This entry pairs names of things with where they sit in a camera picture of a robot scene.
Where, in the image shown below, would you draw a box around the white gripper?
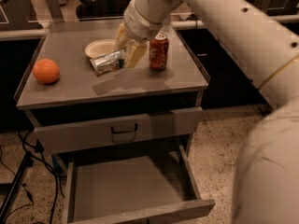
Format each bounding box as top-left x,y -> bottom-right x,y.
114,0 -> 163,68

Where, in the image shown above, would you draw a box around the silver blue redbull can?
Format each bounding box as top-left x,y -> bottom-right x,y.
90,49 -> 126,77

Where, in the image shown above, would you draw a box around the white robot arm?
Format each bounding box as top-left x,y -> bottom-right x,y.
117,0 -> 299,224

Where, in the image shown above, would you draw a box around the red soda can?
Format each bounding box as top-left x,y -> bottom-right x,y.
149,33 -> 169,70

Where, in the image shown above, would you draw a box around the grey metal drawer cabinet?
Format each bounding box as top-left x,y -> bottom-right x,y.
13,15 -> 211,224

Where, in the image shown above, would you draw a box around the open middle drawer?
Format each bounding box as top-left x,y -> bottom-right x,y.
62,145 -> 215,224

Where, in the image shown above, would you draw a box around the white paper bowl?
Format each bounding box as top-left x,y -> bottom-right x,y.
85,39 -> 115,58

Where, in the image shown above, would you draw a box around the orange fruit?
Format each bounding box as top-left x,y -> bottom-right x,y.
32,59 -> 60,84

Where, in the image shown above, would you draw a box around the black tripod leg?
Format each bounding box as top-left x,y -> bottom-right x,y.
0,151 -> 33,224

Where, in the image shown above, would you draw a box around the closed upper drawer with handle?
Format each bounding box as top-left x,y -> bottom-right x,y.
35,107 -> 202,154

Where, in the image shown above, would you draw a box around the black floor cables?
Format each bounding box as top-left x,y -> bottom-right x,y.
0,130 -> 67,224

